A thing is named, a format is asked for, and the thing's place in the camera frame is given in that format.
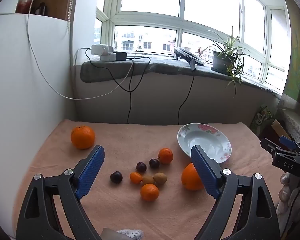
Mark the large orange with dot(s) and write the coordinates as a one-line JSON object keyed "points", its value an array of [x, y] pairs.
{"points": [[190, 177], [82, 137]]}

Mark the small red white figurine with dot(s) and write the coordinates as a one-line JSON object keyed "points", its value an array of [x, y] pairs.
{"points": [[200, 52]]}

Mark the dark red plum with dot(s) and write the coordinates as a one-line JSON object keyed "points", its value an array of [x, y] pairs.
{"points": [[154, 163], [141, 167], [116, 177]]}

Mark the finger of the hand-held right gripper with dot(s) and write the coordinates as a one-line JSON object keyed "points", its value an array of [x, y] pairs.
{"points": [[271, 147], [287, 141]]}

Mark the dark bottle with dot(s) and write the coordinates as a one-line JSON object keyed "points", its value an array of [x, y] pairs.
{"points": [[41, 8]]}

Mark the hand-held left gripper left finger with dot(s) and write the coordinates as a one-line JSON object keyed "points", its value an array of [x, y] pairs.
{"points": [[91, 172]]}

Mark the small oval tangerine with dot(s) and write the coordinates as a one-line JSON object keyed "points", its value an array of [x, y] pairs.
{"points": [[136, 177]]}

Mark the white floral plate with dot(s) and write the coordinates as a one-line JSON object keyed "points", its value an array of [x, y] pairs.
{"points": [[207, 140]]}

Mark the potted spider plant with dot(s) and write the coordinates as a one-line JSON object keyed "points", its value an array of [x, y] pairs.
{"points": [[222, 61]]}

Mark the black power adapter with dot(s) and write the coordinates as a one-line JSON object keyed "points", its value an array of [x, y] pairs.
{"points": [[120, 56]]}

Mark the person's right hand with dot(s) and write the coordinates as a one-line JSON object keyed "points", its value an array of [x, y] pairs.
{"points": [[285, 188]]}

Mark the brown kiwi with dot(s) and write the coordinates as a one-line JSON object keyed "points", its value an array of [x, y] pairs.
{"points": [[147, 180], [160, 178]]}

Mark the round tangerine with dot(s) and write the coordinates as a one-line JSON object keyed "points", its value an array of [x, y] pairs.
{"points": [[149, 192]]}

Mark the tangerine with stem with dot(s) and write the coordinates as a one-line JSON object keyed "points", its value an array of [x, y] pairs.
{"points": [[165, 155]]}

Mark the green snack bag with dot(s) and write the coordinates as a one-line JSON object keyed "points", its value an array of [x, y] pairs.
{"points": [[261, 117]]}

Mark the green yellow wall poster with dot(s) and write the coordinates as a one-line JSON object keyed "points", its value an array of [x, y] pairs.
{"points": [[297, 55]]}

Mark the white lace cloth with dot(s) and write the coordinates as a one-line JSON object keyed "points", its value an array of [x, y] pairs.
{"points": [[296, 127]]}

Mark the grey fuzzy cloth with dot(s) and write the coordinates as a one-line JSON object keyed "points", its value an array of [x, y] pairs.
{"points": [[131, 234]]}

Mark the pink towel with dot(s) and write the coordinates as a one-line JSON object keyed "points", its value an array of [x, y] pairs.
{"points": [[130, 140]]}

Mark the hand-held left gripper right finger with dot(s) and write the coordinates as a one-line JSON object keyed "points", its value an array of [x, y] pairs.
{"points": [[203, 172]]}

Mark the cardboard box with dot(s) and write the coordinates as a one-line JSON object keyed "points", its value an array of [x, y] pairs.
{"points": [[277, 128]]}

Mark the white window frame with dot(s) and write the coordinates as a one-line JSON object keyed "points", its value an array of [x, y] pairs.
{"points": [[150, 21]]}

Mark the grey windowsill cloth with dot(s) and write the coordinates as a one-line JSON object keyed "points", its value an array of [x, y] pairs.
{"points": [[160, 65]]}

